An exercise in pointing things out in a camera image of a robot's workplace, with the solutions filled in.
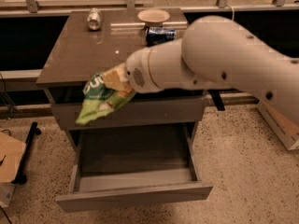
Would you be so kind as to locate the blue soda can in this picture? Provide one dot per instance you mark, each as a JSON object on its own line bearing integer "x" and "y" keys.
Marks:
{"x": 159, "y": 35}

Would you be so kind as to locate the green rice chip bag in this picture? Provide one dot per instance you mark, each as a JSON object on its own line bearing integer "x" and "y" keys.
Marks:
{"x": 99, "y": 101}

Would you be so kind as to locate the black bracket behind cabinet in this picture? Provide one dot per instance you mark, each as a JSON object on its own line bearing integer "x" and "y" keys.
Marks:
{"x": 216, "y": 97}

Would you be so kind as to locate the grey drawer cabinet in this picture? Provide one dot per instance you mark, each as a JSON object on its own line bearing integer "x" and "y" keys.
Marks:
{"x": 79, "y": 53}

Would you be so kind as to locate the metal window rail frame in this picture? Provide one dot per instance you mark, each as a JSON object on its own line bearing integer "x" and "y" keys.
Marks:
{"x": 93, "y": 0}

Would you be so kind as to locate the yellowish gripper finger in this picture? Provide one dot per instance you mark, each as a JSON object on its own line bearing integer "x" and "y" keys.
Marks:
{"x": 116, "y": 78}

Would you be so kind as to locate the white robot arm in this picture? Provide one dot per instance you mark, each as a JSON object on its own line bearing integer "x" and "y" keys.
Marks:
{"x": 214, "y": 53}

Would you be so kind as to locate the cardboard box left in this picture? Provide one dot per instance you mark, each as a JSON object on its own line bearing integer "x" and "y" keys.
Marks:
{"x": 11, "y": 151}

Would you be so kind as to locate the beige paper bowl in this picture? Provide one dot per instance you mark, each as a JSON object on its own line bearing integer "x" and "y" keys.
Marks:
{"x": 153, "y": 17}

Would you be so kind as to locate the cardboard box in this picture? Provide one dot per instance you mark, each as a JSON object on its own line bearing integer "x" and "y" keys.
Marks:
{"x": 11, "y": 151}
{"x": 286, "y": 131}

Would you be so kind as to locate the cardboard box right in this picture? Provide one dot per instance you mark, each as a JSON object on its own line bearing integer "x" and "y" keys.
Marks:
{"x": 286, "y": 131}

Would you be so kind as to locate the open grey lower drawer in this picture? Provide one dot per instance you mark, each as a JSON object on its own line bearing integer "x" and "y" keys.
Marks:
{"x": 129, "y": 166}

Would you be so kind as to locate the black stand leg left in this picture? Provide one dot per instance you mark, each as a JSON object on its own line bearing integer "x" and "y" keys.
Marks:
{"x": 20, "y": 177}

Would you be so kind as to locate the closed grey middle drawer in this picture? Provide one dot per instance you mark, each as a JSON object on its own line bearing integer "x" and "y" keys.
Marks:
{"x": 135, "y": 113}

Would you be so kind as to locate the silver can lying down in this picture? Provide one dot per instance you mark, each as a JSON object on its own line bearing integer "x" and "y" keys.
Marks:
{"x": 94, "y": 19}

